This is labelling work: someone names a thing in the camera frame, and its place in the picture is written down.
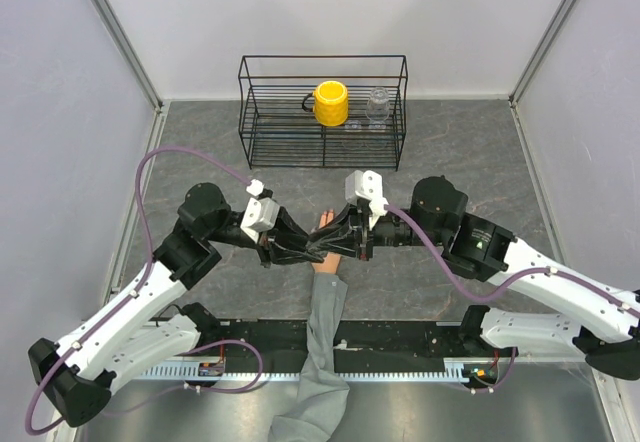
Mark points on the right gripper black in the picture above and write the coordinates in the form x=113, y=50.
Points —
x=360, y=218

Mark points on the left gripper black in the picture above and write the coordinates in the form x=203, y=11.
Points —
x=282, y=244

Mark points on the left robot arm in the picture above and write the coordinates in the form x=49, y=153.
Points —
x=81, y=371

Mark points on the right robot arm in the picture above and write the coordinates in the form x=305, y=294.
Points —
x=537, y=304

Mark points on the grey sleeved forearm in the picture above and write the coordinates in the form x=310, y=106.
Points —
x=320, y=404

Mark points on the person's left hand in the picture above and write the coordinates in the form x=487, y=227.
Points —
x=331, y=261

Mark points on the small clear glass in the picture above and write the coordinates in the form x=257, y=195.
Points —
x=353, y=126

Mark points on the clear upturned glass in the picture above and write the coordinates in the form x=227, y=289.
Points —
x=378, y=108

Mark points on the yellow mug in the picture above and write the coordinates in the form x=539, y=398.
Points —
x=329, y=103

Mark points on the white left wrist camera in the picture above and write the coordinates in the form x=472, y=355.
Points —
x=259, y=216

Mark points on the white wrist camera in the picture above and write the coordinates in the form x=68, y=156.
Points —
x=366, y=185
x=259, y=216

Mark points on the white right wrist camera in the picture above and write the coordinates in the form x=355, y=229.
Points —
x=366, y=185

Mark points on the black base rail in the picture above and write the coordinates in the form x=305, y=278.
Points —
x=353, y=347

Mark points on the black wire dish rack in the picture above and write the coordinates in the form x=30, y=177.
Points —
x=275, y=132

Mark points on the white slotted cable duct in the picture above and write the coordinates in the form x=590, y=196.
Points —
x=191, y=371

